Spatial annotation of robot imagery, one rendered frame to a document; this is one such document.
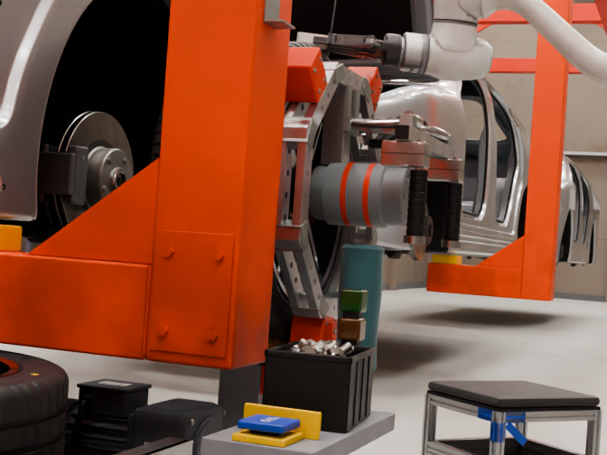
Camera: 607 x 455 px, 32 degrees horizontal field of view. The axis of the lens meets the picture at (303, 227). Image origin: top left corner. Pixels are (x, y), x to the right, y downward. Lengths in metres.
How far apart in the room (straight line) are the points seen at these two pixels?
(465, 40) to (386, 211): 0.45
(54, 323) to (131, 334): 0.15
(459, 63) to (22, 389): 1.30
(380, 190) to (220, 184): 0.58
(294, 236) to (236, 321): 0.39
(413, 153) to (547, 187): 3.77
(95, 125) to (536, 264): 3.70
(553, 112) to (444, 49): 3.48
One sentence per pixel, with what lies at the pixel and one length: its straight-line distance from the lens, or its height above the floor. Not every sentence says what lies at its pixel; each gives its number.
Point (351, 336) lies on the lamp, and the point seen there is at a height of 0.58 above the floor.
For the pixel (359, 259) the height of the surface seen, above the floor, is 0.71.
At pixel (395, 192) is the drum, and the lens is 2.22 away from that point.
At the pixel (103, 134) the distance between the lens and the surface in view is 2.54.
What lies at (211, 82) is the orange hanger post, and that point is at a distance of 1.76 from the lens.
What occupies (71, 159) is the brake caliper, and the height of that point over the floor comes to 0.88.
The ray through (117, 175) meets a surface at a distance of 2.49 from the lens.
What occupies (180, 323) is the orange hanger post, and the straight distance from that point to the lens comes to 1.75.
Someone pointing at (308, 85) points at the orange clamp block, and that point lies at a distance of 2.11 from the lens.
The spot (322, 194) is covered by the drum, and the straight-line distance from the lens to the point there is 2.27.
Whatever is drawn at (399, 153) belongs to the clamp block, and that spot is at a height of 0.92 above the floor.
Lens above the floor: 0.73
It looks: 1 degrees up
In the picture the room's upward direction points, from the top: 4 degrees clockwise
